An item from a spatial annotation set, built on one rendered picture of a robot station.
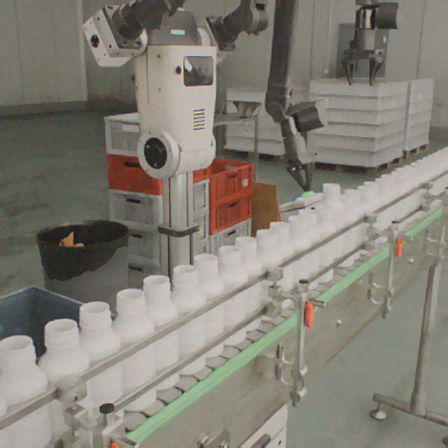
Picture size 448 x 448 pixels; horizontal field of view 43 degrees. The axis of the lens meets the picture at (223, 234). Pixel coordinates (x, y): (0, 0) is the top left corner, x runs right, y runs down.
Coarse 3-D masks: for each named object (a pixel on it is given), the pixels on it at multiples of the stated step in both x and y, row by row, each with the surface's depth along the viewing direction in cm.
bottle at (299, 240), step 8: (288, 224) 112; (296, 224) 111; (304, 224) 111; (296, 232) 111; (304, 232) 112; (288, 240) 112; (296, 240) 111; (304, 240) 112; (296, 248) 111; (304, 248) 111; (296, 264) 112; (304, 264) 112; (296, 272) 112; (304, 272) 113; (296, 280) 113
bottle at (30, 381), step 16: (16, 336) 64; (0, 352) 62; (16, 352) 61; (32, 352) 63; (0, 368) 62; (16, 368) 62; (32, 368) 63; (0, 384) 62; (16, 384) 62; (32, 384) 62; (16, 400) 62; (32, 416) 63; (48, 416) 65; (16, 432) 63; (32, 432) 63; (48, 432) 65
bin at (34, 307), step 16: (32, 288) 134; (0, 304) 127; (16, 304) 131; (32, 304) 134; (48, 304) 132; (64, 304) 128; (80, 304) 125; (0, 320) 128; (16, 320) 131; (32, 320) 135; (48, 320) 133; (112, 320) 119; (0, 336) 129; (32, 336) 136
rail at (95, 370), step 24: (408, 192) 158; (408, 216) 162; (288, 264) 105; (336, 264) 124; (240, 288) 93; (192, 312) 83; (264, 312) 101; (120, 360) 72; (192, 360) 85; (144, 384) 77; (24, 408) 60; (120, 408) 73
